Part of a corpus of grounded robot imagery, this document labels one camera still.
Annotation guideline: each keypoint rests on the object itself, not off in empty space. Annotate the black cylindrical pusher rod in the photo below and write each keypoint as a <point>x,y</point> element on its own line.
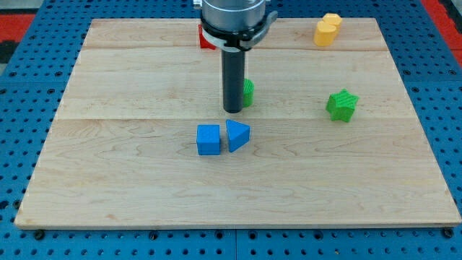
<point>233,72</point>

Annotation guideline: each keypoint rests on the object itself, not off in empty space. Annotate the green circle block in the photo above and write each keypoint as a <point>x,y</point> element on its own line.
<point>248,90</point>

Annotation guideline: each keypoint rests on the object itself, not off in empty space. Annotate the green star block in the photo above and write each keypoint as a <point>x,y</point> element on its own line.
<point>341,105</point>

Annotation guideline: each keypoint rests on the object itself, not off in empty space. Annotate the red block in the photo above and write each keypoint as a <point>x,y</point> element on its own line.
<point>203,42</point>

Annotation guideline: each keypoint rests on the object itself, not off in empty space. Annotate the blue triangle block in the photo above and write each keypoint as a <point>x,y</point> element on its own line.
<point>238,134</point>

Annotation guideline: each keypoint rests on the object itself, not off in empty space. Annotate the blue cube block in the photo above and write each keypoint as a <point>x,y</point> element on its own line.
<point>208,139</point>

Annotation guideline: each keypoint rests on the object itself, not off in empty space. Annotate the yellow heart block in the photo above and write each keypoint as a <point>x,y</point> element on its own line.
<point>325,34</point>

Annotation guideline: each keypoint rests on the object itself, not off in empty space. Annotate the yellow hexagon block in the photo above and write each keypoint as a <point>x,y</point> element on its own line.
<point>333,19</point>

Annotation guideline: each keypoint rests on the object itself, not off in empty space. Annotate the wooden board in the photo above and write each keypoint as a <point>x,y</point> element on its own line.
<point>121,151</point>

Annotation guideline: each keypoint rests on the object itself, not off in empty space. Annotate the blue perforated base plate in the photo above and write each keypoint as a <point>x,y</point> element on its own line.
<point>35,77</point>

